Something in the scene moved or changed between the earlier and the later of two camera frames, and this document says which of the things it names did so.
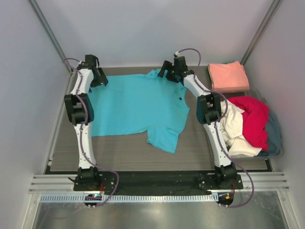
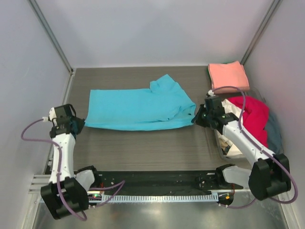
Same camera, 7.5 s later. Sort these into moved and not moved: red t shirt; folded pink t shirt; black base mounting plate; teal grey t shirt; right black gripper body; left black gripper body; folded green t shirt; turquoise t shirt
Moved: left black gripper body; right black gripper body; turquoise t shirt
Not moved: folded pink t shirt; red t shirt; black base mounting plate; folded green t shirt; teal grey t shirt
